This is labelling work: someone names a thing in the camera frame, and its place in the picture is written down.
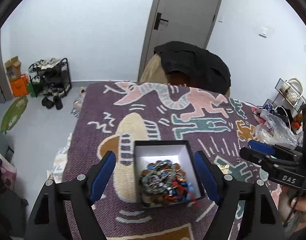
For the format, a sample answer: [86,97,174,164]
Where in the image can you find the brown plush toy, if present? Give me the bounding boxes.
[292,113,303,131]

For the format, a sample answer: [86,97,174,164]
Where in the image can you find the black slippers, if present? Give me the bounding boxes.
[41,95,63,110]

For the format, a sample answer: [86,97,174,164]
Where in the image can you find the black jacket on chair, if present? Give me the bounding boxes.
[154,41,231,95]

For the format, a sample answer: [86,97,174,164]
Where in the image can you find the red string bracelet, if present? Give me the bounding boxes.
[171,180,200,209]

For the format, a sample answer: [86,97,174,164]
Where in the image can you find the brown cardboard box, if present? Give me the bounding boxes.
[5,56,22,81]

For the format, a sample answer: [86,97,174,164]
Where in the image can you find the cream handbag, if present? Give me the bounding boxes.
[284,77,303,106]

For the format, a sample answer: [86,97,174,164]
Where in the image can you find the brown rudraksha bead bracelet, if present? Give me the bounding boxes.
[143,162,187,205]

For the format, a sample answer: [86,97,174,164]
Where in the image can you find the patterned purple woven blanket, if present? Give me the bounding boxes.
[53,81,284,240]

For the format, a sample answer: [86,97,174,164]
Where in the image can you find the black open gift box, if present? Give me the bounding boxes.
[133,140,205,209]

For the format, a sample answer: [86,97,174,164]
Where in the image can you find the black wire wall basket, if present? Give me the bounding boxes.
[275,77,306,112]

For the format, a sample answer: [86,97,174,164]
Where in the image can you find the black door handle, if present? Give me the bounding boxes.
[154,12,169,30]

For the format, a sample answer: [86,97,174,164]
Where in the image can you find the orange box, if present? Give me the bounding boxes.
[10,74,29,97]

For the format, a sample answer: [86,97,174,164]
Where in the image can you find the person's right hand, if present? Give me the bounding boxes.
[278,186,306,239]

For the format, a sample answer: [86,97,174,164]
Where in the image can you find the green floor mat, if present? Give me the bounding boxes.
[0,95,28,134]

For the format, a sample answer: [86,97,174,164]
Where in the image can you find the grey crystal bead necklace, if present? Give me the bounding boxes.
[138,160,179,201]

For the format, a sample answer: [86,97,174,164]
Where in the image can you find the blue braided bracelet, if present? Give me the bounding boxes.
[146,163,196,203]

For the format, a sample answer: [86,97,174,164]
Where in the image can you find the grey door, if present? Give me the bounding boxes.
[137,0,222,80]

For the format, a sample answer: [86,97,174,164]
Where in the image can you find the white light switch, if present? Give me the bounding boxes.
[259,27,268,38]

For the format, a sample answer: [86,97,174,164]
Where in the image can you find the clear plastic bag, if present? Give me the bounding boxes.
[254,109,298,150]

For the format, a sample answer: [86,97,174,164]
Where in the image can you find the black shoe rack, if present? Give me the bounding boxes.
[26,57,72,98]

